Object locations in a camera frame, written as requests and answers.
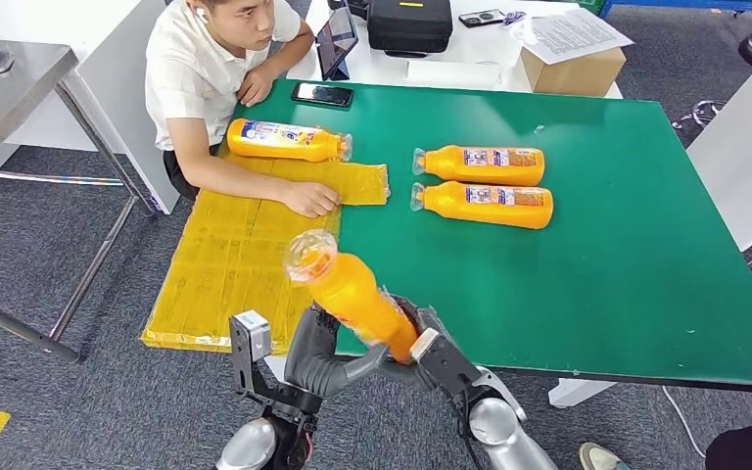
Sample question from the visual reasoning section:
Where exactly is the yellow taped cardboard sheet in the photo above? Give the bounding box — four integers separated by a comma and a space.
140, 149, 391, 356

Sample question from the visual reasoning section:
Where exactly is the orange detergent bottle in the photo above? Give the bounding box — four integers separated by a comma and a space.
283, 228, 419, 366
226, 117, 353, 164
409, 181, 554, 231
411, 145, 546, 187

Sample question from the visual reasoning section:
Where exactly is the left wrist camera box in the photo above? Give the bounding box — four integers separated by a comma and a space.
229, 309, 274, 364

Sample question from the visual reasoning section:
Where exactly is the brown cardboard box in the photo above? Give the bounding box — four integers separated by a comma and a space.
519, 45, 629, 98

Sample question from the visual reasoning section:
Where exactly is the black device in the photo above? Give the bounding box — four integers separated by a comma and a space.
328, 0, 371, 21

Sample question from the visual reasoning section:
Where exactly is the smartphone with ring holder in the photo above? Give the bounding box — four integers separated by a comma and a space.
458, 8, 507, 28

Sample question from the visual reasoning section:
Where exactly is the stainless steel table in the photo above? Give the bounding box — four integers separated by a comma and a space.
0, 36, 157, 364

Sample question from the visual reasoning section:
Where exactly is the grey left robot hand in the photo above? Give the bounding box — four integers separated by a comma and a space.
283, 305, 391, 399

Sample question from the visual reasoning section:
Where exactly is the person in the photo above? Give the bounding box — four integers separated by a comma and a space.
578, 401, 752, 470
144, 0, 342, 219

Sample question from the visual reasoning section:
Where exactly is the person's right hand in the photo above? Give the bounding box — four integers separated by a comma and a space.
279, 181, 342, 219

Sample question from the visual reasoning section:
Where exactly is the printed paper sheet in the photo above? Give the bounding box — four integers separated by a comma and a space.
518, 7, 636, 66

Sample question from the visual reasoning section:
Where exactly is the white desk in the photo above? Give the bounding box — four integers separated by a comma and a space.
685, 39, 752, 301
286, 0, 625, 100
0, 0, 181, 215

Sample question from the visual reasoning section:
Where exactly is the green table mat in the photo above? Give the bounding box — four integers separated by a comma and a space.
224, 78, 752, 393

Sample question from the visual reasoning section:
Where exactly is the chrome chair base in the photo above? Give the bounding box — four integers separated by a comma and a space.
671, 98, 728, 130

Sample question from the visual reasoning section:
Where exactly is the black carrying case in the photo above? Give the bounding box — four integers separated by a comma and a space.
366, 0, 454, 59

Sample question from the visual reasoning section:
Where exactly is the white cable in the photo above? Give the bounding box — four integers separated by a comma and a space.
661, 384, 706, 456

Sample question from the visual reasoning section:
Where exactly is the black smartphone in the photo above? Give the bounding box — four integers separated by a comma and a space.
290, 81, 355, 109

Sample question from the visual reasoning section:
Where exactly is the blue metal rack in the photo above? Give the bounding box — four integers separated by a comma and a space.
597, 0, 752, 28

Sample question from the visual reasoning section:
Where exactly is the person's left hand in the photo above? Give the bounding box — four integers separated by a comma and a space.
235, 65, 277, 109

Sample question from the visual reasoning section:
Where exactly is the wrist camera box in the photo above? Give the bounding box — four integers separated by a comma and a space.
409, 328, 485, 399
229, 309, 274, 364

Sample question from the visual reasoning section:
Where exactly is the tablet with folding stand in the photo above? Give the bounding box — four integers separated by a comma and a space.
315, 5, 359, 81

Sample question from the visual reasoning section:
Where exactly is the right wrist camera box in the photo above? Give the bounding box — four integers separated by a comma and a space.
409, 328, 485, 399

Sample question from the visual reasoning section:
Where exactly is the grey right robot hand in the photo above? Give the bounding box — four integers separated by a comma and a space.
379, 295, 447, 391

